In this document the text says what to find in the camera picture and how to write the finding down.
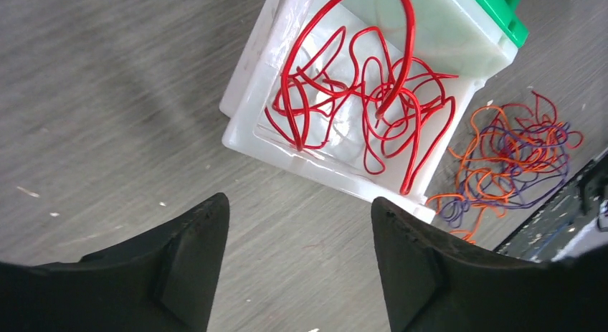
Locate red cable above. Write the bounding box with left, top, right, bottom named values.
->
left=264, top=0, right=460, bottom=196

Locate green plastic bin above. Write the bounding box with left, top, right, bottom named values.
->
left=475, top=0, right=529, bottom=48

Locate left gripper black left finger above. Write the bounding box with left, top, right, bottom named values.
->
left=1, top=193, right=229, bottom=331

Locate cable bundle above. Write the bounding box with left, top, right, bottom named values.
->
left=424, top=90, right=584, bottom=245

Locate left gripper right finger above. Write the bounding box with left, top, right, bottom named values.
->
left=371, top=197, right=607, bottom=331

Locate white plastic bin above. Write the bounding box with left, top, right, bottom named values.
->
left=219, top=0, right=520, bottom=222

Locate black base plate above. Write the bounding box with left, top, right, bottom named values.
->
left=493, top=151, right=607, bottom=262

